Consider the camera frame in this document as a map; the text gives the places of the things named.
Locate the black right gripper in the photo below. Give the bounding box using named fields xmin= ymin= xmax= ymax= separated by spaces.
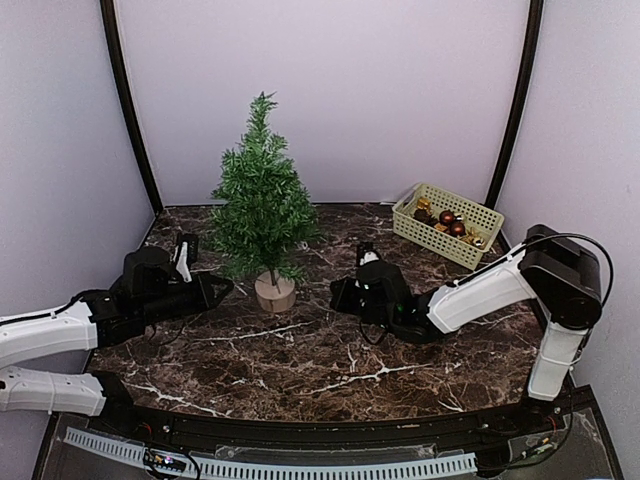
xmin=329 ymin=277 xmax=395 ymax=334

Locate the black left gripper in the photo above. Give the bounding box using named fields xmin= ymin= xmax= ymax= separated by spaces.
xmin=137 ymin=270 xmax=232 ymax=327

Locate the small green christmas tree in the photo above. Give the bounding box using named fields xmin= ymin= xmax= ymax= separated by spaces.
xmin=209 ymin=92 xmax=319 ymax=314

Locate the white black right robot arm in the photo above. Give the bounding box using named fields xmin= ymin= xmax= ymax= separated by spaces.
xmin=330 ymin=224 xmax=613 ymax=434

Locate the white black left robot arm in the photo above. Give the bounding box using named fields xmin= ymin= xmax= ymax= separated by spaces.
xmin=1 ymin=244 xmax=234 ymax=436

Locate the brown pine cone ornament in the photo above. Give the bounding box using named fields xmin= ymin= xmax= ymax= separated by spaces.
xmin=413 ymin=209 xmax=438 ymax=226

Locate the gold gift box ornament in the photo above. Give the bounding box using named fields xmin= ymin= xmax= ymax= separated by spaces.
xmin=416 ymin=197 xmax=431 ymax=211

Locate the brown bauble upper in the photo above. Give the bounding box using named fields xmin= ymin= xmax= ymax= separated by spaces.
xmin=439 ymin=210 xmax=456 ymax=225

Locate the brown bauble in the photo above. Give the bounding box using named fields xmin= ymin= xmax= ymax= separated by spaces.
xmin=448 ymin=221 xmax=466 ymax=237
xmin=439 ymin=210 xmax=456 ymax=225

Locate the beige plastic basket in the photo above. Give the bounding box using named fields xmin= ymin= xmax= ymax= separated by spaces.
xmin=392 ymin=183 xmax=504 ymax=270

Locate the brown bauble lower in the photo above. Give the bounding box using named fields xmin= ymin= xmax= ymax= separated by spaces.
xmin=448 ymin=221 xmax=466 ymax=237

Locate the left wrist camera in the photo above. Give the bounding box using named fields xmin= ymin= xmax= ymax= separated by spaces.
xmin=173 ymin=232 xmax=199 ymax=283

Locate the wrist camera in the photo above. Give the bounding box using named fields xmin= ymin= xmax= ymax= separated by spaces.
xmin=173 ymin=232 xmax=199 ymax=283
xmin=356 ymin=242 xmax=381 ymax=268

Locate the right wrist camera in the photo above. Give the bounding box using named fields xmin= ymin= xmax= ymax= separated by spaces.
xmin=356 ymin=242 xmax=381 ymax=268

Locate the grey slotted cable duct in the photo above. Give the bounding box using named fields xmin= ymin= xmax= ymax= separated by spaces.
xmin=63 ymin=427 xmax=478 ymax=479

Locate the black front rail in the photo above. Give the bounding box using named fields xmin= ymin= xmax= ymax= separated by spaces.
xmin=88 ymin=404 xmax=569 ymax=452

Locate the right black frame post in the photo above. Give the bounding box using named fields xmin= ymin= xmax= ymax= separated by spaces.
xmin=484 ymin=0 xmax=544 ymax=209

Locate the black frame post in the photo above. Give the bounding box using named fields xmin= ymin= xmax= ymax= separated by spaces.
xmin=484 ymin=0 xmax=544 ymax=209
xmin=99 ymin=0 xmax=164 ymax=216

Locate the left black frame post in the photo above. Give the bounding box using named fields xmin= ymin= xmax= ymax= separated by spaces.
xmin=99 ymin=0 xmax=164 ymax=216

